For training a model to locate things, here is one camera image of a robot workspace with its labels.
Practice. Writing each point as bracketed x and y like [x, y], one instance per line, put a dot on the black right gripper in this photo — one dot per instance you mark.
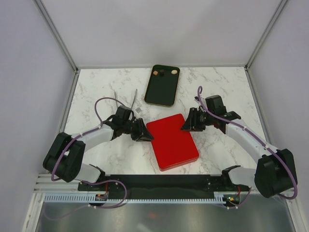
[189, 124]

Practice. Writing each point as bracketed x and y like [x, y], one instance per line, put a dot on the red box lid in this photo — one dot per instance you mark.
[172, 146]

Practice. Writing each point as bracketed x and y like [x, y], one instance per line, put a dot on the dark green tray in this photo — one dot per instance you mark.
[162, 88]

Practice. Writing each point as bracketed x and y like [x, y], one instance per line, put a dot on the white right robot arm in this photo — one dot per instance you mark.
[275, 170]

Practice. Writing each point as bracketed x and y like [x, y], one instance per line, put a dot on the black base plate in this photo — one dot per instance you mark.
[174, 186]

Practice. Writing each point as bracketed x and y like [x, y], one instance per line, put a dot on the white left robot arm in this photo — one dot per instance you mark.
[64, 159]

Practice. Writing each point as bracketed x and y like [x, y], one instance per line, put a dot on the white slotted cable duct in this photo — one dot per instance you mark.
[95, 198]

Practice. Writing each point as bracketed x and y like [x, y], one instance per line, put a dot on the metal tongs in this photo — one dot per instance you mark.
[133, 101]

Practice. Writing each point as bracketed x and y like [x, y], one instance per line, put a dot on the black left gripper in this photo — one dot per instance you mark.
[142, 134]

